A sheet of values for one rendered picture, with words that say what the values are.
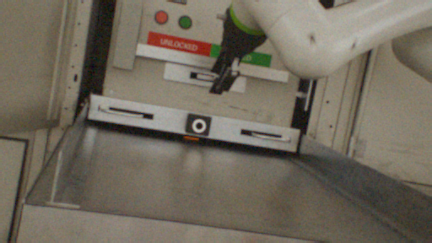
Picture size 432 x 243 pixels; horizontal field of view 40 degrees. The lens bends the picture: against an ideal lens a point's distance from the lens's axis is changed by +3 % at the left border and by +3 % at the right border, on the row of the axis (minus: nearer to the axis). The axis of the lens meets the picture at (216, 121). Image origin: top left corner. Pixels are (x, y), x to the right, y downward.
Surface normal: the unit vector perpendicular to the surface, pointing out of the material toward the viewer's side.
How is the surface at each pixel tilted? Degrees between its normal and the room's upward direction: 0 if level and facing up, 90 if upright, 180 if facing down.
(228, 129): 90
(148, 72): 90
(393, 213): 90
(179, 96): 90
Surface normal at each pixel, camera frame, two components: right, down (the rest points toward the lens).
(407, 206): -0.97, -0.16
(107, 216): 0.17, 0.13
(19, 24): 0.96, 0.20
